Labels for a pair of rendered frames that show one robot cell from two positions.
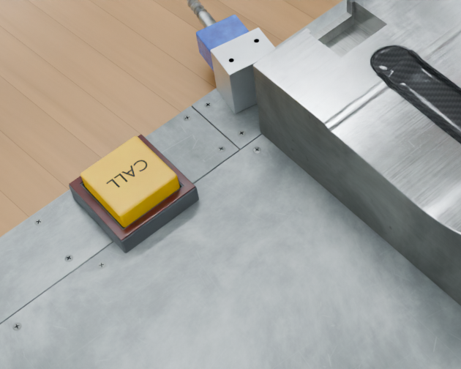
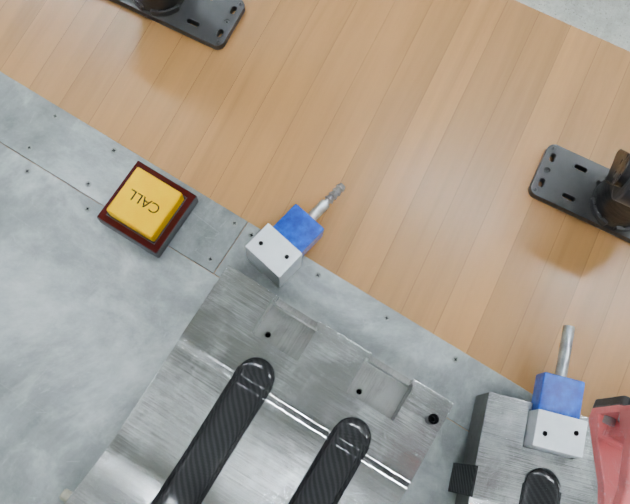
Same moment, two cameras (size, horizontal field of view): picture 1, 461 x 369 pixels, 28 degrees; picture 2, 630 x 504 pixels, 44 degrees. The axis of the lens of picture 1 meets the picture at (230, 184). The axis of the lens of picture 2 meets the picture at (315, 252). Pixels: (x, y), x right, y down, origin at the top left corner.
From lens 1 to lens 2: 0.56 m
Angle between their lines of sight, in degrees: 29
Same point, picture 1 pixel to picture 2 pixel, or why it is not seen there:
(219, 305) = (72, 302)
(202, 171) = (185, 251)
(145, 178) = (143, 215)
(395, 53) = (267, 375)
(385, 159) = (158, 392)
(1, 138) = (184, 91)
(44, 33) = (296, 79)
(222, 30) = (302, 224)
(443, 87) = (243, 422)
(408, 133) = (187, 404)
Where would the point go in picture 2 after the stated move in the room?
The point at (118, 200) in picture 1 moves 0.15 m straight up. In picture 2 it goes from (119, 203) to (85, 150)
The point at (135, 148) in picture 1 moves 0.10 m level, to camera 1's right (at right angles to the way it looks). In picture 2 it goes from (168, 198) to (207, 279)
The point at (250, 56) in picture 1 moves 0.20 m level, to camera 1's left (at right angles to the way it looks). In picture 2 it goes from (268, 257) to (189, 99)
